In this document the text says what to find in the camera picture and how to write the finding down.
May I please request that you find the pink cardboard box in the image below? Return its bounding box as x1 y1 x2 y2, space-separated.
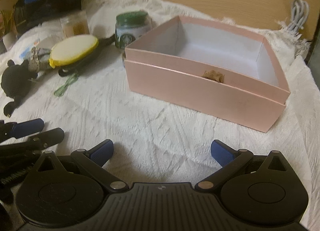
125 16 290 132

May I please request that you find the black plush toy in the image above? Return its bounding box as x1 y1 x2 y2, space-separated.
1 60 37 117

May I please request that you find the brown fuzzy object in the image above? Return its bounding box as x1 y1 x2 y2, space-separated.
202 70 225 83

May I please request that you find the black blue wrist brace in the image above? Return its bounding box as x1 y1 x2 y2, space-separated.
58 34 116 77

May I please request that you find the beige lid powder jar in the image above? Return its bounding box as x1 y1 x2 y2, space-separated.
60 11 89 38

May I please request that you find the white coiled power cable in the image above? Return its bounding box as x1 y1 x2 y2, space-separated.
276 0 311 32

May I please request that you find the white knitted blanket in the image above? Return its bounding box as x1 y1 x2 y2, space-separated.
0 0 313 192

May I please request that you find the green thread loop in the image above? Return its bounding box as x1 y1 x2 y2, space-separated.
54 73 79 97

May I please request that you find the grey patterned soft item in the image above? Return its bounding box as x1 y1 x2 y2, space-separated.
26 47 52 73

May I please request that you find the yellow round sponge pad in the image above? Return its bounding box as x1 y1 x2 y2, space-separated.
49 34 98 68

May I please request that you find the green lid glass jar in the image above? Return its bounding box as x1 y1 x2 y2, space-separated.
115 11 152 50

